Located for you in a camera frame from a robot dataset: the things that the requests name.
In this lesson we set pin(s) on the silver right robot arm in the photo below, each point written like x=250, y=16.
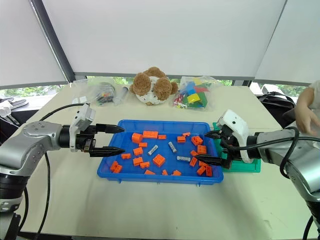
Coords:
x=297, y=160

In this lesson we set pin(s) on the grey brick middle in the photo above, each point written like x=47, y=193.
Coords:
x=172, y=147

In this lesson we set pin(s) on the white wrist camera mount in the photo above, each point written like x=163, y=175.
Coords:
x=83, y=117
x=237, y=125

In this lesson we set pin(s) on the small orange building block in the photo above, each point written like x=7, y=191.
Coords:
x=149, y=172
x=164, y=172
x=144, y=164
x=202, y=164
x=186, y=134
x=193, y=153
x=176, y=173
x=162, y=137
x=126, y=156
x=143, y=144

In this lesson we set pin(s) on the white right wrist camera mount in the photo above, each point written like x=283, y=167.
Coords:
x=237, y=125

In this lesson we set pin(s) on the green plastic tray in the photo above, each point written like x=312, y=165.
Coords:
x=246, y=167

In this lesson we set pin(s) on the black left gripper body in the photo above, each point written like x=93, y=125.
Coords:
x=83, y=141

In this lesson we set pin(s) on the long orange building block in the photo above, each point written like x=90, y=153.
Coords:
x=150, y=134

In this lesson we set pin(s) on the brown teddy bear plush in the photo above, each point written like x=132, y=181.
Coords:
x=155, y=87

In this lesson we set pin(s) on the grey brick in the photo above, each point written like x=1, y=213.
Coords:
x=153, y=150
x=183, y=158
x=172, y=147

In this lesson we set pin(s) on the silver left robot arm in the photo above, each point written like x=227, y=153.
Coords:
x=27, y=142

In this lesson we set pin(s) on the small clear plastic bag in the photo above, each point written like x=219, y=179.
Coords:
x=78, y=100

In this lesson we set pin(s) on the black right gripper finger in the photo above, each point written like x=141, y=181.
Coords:
x=214, y=134
x=210, y=160

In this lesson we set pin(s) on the grey brick left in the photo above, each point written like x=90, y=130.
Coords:
x=153, y=150

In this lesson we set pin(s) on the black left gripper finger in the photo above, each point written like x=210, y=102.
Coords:
x=110, y=128
x=107, y=151

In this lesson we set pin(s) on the person's bare hand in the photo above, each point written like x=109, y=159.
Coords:
x=306, y=122

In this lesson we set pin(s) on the clear bag of small parts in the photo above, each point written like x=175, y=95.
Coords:
x=102, y=93

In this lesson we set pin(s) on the orange plastic toy brick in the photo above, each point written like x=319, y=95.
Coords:
x=158, y=160

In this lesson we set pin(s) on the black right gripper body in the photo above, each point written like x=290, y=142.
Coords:
x=230, y=145

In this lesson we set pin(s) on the grey brick right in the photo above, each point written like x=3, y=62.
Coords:
x=183, y=158

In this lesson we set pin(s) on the bag of colourful blocks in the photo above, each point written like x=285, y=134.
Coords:
x=195, y=95

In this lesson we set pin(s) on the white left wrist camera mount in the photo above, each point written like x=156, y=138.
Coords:
x=83, y=117

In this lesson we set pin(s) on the blue plastic tray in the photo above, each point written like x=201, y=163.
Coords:
x=117, y=140

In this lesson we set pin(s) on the black and white clutter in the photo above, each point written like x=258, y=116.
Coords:
x=11, y=107

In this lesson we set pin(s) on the black bag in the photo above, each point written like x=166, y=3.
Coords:
x=275, y=105

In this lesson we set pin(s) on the person's bare forearm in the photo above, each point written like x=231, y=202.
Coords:
x=305, y=98

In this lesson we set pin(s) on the dark window frame post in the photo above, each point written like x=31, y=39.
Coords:
x=51, y=40

